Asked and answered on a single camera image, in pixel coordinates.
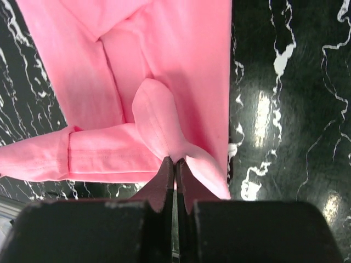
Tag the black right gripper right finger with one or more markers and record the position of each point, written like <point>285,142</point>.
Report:
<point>215,230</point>

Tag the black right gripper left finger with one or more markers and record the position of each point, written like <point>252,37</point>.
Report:
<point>97,230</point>

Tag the pink t shirt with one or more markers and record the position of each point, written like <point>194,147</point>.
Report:
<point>137,81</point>

